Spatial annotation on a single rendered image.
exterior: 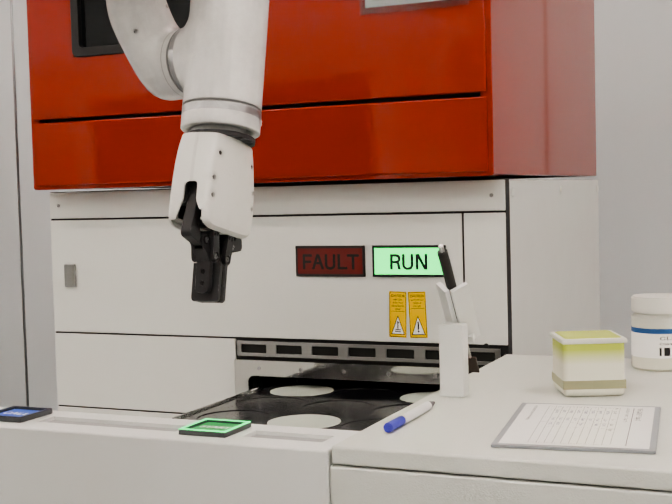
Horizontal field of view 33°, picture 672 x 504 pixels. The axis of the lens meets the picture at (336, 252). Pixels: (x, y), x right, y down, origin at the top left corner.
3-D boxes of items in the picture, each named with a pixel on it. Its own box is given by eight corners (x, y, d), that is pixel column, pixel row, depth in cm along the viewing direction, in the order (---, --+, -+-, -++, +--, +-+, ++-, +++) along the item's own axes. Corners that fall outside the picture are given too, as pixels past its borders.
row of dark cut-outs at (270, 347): (238, 355, 183) (238, 339, 183) (501, 365, 165) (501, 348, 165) (237, 355, 182) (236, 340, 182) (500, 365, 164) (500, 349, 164)
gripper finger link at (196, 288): (198, 238, 118) (194, 301, 117) (182, 233, 115) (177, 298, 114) (225, 237, 117) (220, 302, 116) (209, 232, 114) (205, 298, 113)
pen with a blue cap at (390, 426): (429, 397, 125) (382, 422, 112) (437, 398, 125) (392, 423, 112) (429, 406, 125) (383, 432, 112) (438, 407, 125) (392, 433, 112)
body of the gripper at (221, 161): (214, 142, 125) (206, 242, 123) (164, 118, 116) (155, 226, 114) (274, 139, 122) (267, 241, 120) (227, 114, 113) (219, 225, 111)
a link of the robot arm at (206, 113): (209, 123, 125) (207, 149, 125) (166, 101, 117) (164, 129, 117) (277, 119, 122) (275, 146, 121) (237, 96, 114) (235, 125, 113)
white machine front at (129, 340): (66, 417, 200) (57, 192, 198) (514, 448, 167) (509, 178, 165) (55, 420, 198) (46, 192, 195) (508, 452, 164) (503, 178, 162)
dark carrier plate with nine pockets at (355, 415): (283, 385, 184) (283, 381, 184) (487, 395, 170) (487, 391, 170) (169, 427, 152) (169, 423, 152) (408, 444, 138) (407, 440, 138)
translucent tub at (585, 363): (550, 386, 136) (549, 330, 135) (612, 385, 136) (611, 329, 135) (562, 398, 128) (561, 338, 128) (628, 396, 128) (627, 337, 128)
